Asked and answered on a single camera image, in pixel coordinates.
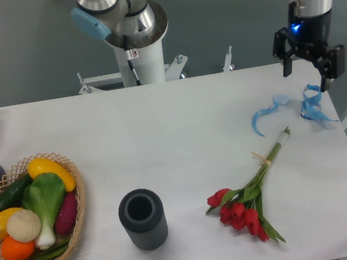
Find blue knotted ribbon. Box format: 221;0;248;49
300;84;338;122

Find light blue ribbon strip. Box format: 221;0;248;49
251;94;290;137

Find orange fruit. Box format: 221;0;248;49
1;236;35;260

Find red tulip bouquet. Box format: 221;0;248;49
205;127;291;243

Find dark green cucumber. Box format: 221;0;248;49
0;174;32;212

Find cream white garlic bulb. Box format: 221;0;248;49
6;209;41;243

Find purple sweet potato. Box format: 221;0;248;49
54;192;77;235

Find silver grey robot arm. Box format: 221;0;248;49
71;0;345;91

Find woven bamboo basket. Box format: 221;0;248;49
0;153;85;260

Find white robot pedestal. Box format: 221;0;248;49
71;15;237;95

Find green bok choy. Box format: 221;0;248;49
22;172;66;250

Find dark grey ribbed vase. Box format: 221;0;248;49
118;188;169;251

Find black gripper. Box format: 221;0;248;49
272;11;345;92

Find yellow bell pepper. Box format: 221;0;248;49
0;208;22;240

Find green bean pod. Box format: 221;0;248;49
32;239;70;260

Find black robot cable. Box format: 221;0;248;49
121;33;143;87

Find yellow squash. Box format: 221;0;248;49
26;154;77;196

